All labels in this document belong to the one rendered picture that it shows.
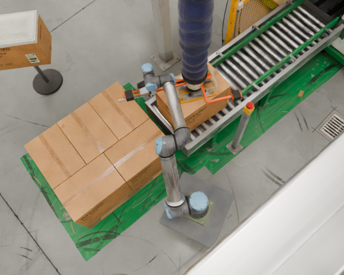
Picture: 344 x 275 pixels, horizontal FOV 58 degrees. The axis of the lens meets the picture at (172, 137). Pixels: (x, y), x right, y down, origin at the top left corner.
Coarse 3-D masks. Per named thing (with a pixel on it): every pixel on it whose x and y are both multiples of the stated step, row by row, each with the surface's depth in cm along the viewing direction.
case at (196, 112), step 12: (216, 72) 297; (204, 84) 293; (228, 84) 291; (156, 96) 299; (216, 96) 288; (168, 108) 287; (192, 108) 284; (204, 108) 292; (216, 108) 313; (168, 120) 317; (192, 120) 296; (204, 120) 318
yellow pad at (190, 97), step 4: (204, 88) 289; (208, 88) 288; (188, 92) 288; (208, 92) 286; (212, 92) 286; (188, 96) 285; (192, 96) 286; (200, 96) 285; (208, 96) 286; (180, 100) 285; (184, 100) 285; (188, 100) 285; (192, 100) 285
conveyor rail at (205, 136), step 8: (336, 32) 351; (328, 40) 353; (312, 48) 344; (320, 48) 354; (304, 56) 341; (312, 56) 359; (296, 64) 338; (280, 72) 335; (288, 72) 341; (272, 80) 331; (280, 80) 344; (264, 88) 328; (256, 96) 325; (240, 104) 322; (232, 112) 319; (240, 112) 333; (224, 120) 317; (232, 120) 334; (216, 128) 315; (200, 136) 311; (208, 136) 319; (192, 144) 308; (200, 144) 322; (192, 152) 323
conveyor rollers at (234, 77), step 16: (288, 16) 370; (304, 16) 368; (288, 32) 361; (256, 48) 354; (288, 48) 352; (240, 64) 348; (272, 64) 346; (288, 64) 343; (240, 80) 339; (224, 112) 326; (208, 128) 319
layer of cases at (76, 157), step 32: (96, 96) 341; (64, 128) 328; (96, 128) 326; (128, 128) 324; (64, 160) 314; (96, 160) 313; (128, 160) 311; (64, 192) 302; (96, 192) 300; (128, 192) 332
